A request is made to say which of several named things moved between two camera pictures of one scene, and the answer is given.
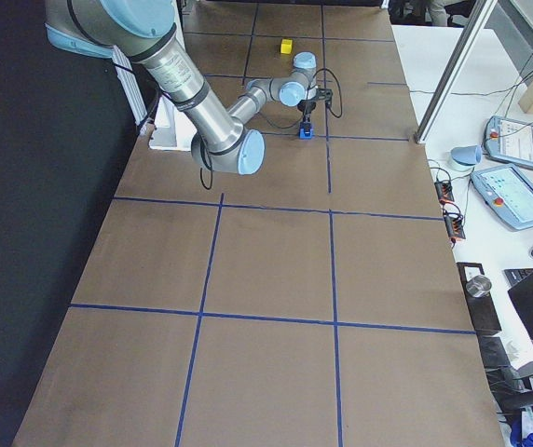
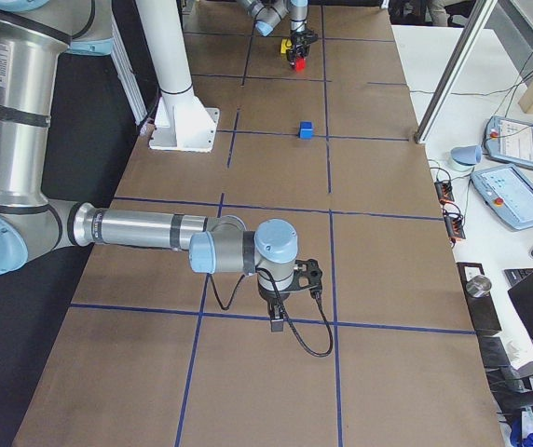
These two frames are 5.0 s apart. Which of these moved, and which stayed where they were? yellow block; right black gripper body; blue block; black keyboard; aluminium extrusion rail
Moved: right black gripper body
Stayed: blue block; black keyboard; yellow block; aluminium extrusion rail
